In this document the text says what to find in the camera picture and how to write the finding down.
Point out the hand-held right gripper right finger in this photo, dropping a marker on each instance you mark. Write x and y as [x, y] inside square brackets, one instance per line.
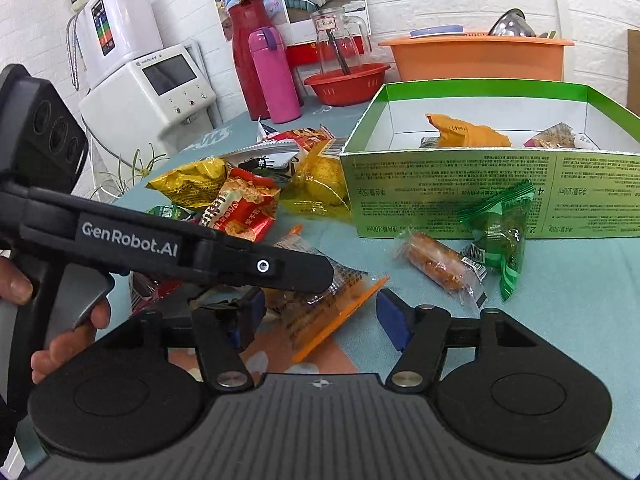
[392, 317]

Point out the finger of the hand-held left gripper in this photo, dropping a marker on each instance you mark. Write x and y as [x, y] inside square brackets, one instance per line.
[290, 272]

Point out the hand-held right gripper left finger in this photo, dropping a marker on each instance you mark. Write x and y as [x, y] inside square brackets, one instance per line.
[250, 310]

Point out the clear orange-edged snack packet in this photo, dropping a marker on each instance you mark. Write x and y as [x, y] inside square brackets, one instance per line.
[320, 315]

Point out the yellow transparent snack packet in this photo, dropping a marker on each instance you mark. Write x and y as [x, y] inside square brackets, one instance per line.
[320, 180]

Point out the green cardboard box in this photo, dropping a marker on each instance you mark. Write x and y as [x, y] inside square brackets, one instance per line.
[425, 190]

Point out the person's left hand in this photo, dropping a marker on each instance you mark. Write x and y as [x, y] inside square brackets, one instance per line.
[65, 347]

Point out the small green snack packet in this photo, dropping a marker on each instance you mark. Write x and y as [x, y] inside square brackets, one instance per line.
[167, 211]

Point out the dark red snack packet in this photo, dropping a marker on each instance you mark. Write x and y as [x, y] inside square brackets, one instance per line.
[150, 290]

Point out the clear brown cake packet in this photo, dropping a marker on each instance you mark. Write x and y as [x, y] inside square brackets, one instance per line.
[435, 260]

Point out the white black-print snack packet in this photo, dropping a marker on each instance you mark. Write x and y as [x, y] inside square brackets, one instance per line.
[260, 162]

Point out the white appliance with screen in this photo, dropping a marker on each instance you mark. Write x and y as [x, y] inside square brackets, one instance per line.
[130, 110]

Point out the red yellow snack packet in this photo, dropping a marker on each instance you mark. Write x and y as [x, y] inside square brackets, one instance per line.
[300, 137]

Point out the red plastic basket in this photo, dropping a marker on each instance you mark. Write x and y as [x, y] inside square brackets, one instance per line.
[345, 91]

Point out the pink bottle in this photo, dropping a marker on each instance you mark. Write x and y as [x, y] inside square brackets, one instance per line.
[275, 80]

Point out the orange snack packet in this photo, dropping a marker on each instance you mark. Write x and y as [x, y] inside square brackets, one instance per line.
[465, 132]

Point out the red thermos jug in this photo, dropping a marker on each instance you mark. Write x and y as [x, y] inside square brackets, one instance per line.
[245, 50]

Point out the white water purifier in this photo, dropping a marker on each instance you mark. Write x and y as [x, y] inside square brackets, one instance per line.
[125, 15]

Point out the glass pitcher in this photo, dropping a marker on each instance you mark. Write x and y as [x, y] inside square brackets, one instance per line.
[332, 45]

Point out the beige snack packet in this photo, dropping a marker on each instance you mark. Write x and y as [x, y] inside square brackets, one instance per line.
[555, 137]

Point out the orange plastic basin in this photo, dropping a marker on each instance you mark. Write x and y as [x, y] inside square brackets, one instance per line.
[475, 60]

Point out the blue-lidded glass container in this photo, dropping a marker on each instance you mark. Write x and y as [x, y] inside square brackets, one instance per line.
[437, 32]

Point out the steel bowl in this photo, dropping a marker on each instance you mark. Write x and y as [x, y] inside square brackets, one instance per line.
[510, 25]

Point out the brown cardboard box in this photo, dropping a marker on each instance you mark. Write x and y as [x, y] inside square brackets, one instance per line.
[635, 70]

